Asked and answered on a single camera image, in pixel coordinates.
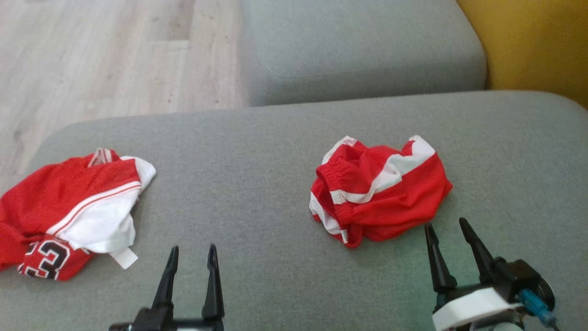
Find large grey sofa seat cushion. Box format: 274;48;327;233
0;91;588;331

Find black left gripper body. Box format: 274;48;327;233
109;307;225;331

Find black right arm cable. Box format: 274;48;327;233
519;289;560;331

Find small grey sofa cushion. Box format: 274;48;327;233
239;0;487;107

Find red white number jersey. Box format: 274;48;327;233
0;148;157;281

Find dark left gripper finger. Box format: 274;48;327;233
202;244;225;320
152;246;179;311

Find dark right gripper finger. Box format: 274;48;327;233
424;223;458;293
459;217;497;284

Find yellow sofa cushion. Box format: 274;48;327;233
456;0;588;108

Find red white striped shorts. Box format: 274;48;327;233
309;135;453;249

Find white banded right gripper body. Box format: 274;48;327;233
432;283;524;331

